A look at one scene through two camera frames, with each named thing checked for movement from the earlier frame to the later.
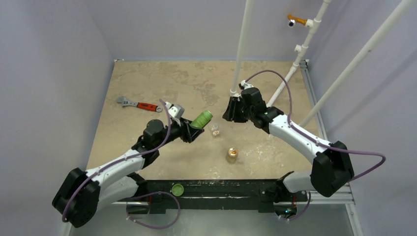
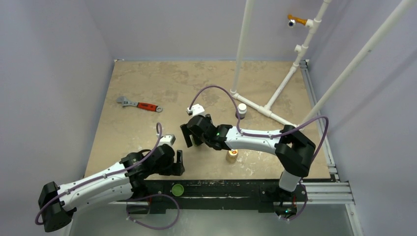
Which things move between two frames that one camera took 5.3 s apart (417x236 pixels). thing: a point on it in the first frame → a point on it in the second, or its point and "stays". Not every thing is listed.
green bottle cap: (177, 190) stays
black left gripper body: (176, 131) → (169, 168)
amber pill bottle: (231, 155) stays
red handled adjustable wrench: (125, 102) stays
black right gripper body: (241, 109) → (193, 131)
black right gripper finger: (230, 113) → (186, 135)
